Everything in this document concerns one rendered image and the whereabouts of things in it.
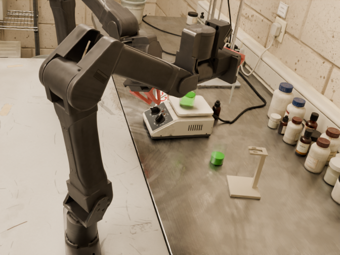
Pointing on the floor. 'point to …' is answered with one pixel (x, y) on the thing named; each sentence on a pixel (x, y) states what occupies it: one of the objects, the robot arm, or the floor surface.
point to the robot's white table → (112, 228)
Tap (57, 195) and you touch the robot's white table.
